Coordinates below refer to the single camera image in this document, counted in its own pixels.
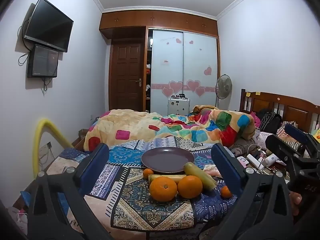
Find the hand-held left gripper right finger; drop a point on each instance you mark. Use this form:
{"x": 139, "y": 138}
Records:
{"x": 225, "y": 165}

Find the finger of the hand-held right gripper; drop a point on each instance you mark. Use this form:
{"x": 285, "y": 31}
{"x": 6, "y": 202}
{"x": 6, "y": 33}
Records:
{"x": 282, "y": 147}
{"x": 296, "y": 131}

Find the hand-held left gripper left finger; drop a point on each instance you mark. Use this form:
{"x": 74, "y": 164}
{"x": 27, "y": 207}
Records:
{"x": 96, "y": 162}

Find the small tangerine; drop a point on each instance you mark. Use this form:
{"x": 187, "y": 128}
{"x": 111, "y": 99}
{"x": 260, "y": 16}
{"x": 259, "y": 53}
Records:
{"x": 147, "y": 173}
{"x": 226, "y": 192}

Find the large orange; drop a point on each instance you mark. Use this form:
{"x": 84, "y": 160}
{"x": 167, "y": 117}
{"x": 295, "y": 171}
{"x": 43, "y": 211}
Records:
{"x": 163, "y": 189}
{"x": 190, "y": 187}

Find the purple plate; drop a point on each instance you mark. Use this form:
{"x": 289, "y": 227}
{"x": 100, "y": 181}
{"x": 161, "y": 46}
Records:
{"x": 167, "y": 160}

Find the person's right hand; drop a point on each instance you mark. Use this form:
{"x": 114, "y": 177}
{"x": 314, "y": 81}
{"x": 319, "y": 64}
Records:
{"x": 296, "y": 201}

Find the white plastic bottle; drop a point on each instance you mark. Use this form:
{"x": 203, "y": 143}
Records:
{"x": 272, "y": 159}

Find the white power bank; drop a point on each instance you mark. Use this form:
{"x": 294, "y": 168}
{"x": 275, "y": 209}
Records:
{"x": 242, "y": 161}

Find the brown wooden headboard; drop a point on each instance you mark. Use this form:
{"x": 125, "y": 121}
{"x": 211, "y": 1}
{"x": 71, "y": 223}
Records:
{"x": 295, "y": 112}

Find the black backpack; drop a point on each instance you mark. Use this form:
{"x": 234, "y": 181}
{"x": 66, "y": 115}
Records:
{"x": 271, "y": 122}

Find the white handheld device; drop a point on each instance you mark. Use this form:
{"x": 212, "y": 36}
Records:
{"x": 255, "y": 161}

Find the colourful patchwork blanket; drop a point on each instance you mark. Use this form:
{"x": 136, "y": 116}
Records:
{"x": 130, "y": 125}

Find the yellow foam tube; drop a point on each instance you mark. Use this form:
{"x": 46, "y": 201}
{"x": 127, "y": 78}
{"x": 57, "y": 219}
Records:
{"x": 53, "y": 128}

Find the blue patterned bedsheet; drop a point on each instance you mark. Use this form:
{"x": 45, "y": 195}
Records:
{"x": 140, "y": 212}

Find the white box appliance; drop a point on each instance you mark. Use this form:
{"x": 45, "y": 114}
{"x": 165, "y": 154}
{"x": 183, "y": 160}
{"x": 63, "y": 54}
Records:
{"x": 178, "y": 106}

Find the standing electric fan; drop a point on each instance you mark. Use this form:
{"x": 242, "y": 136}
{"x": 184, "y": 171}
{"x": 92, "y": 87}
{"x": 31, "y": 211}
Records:
{"x": 224, "y": 86}

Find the brown wooden door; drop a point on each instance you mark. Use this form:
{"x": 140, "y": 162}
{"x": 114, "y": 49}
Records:
{"x": 126, "y": 75}

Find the white plastic bag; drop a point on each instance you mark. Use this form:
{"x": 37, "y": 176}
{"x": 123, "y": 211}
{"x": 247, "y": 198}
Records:
{"x": 18, "y": 218}

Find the wooden wardrobe with glass doors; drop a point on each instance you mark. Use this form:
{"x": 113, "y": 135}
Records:
{"x": 170, "y": 62}

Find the wall socket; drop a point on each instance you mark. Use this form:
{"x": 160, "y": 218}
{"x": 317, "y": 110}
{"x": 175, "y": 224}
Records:
{"x": 45, "y": 148}

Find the small black wall monitor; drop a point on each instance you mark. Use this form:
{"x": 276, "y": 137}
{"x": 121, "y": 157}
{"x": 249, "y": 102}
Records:
{"x": 42, "y": 61}

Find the black wall television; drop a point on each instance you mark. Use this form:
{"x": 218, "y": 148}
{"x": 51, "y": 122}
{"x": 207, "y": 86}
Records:
{"x": 50, "y": 27}

